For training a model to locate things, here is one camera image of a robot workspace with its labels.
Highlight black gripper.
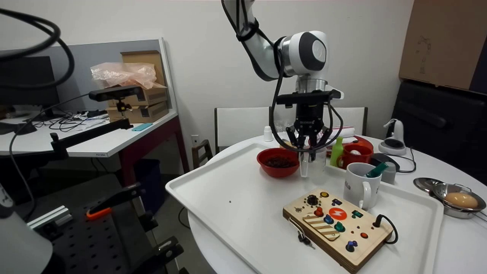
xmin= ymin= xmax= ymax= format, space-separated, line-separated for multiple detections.
xmin=284 ymin=102 xmax=336 ymax=153

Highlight clear plastic measuring cup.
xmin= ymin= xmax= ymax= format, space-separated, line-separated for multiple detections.
xmin=297 ymin=144 xmax=330 ymax=185

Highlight wooden button board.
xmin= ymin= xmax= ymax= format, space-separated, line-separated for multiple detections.
xmin=281 ymin=185 xmax=396 ymax=274

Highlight red bowl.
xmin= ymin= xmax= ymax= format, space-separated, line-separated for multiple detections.
xmin=254 ymin=146 xmax=303 ymax=179

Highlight red cup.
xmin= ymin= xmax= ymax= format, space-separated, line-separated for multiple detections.
xmin=339 ymin=140 xmax=376 ymax=170

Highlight small grey cup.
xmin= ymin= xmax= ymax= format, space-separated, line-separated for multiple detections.
xmin=368 ymin=152 xmax=399 ymax=184

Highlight dark coffee beans pile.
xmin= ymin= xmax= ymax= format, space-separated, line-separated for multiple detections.
xmin=265 ymin=156 xmax=297 ymax=169

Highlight white chair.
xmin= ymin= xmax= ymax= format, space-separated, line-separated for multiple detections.
xmin=324 ymin=103 xmax=368 ymax=138
xmin=213 ymin=105 xmax=274 ymax=153

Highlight white mug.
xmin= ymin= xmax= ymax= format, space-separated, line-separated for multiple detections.
xmin=342 ymin=161 xmax=383 ymax=211

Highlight teal marker pen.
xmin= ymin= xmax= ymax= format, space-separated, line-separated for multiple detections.
xmin=365 ymin=161 xmax=389 ymax=179

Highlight white desktop device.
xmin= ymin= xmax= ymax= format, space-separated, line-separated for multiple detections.
xmin=377 ymin=117 xmax=418 ymax=173

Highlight metal key black head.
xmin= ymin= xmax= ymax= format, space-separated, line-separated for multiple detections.
xmin=294 ymin=230 xmax=315 ymax=249

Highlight white plastic tray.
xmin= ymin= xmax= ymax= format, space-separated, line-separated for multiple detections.
xmin=164 ymin=137 xmax=447 ymax=274

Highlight small dark stool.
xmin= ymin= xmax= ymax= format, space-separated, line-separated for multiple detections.
xmin=190 ymin=138 xmax=214 ymax=169

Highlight black cabinet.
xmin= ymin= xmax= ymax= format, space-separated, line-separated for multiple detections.
xmin=389 ymin=79 xmax=487 ymax=185

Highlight tan egg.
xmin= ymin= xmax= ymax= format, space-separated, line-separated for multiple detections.
xmin=443 ymin=190 xmax=481 ymax=211

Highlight large brown cardboard box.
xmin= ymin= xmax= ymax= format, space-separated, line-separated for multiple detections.
xmin=397 ymin=0 xmax=487 ymax=94

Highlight dark blue bin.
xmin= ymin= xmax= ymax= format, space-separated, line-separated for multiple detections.
xmin=132 ymin=156 xmax=167 ymax=214

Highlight cardboard box on desk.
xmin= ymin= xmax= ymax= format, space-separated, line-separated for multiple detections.
xmin=105 ymin=48 xmax=170 ymax=125

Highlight pink plastic bag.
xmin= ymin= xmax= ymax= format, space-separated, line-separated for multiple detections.
xmin=88 ymin=61 xmax=160 ymax=91

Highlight white desk red legs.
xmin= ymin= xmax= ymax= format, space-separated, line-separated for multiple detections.
xmin=0 ymin=108 xmax=190 ymax=190

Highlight black perforated workbench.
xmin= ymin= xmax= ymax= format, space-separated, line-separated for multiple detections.
xmin=27 ymin=201 xmax=190 ymax=274

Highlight grey partition panel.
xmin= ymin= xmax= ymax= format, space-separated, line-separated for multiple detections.
xmin=49 ymin=38 xmax=178 ymax=115

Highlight black computer monitor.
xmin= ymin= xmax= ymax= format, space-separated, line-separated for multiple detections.
xmin=0 ymin=54 xmax=62 ymax=111

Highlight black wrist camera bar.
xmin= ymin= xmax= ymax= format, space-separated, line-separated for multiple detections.
xmin=275 ymin=88 xmax=345 ymax=108

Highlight black cable loop on board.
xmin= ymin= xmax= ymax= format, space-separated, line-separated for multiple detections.
xmin=373 ymin=213 xmax=400 ymax=246

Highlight black stereo camera on mount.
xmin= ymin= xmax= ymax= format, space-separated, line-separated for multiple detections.
xmin=87 ymin=85 xmax=146 ymax=114

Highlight orange handled clamp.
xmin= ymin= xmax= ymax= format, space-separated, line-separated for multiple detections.
xmin=84 ymin=181 xmax=144 ymax=223

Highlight black camera rig arm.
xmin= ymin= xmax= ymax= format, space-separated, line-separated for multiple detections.
xmin=49 ymin=117 xmax=135 ymax=160

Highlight thick black hose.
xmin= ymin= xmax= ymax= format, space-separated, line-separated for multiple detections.
xmin=0 ymin=6 xmax=77 ymax=91

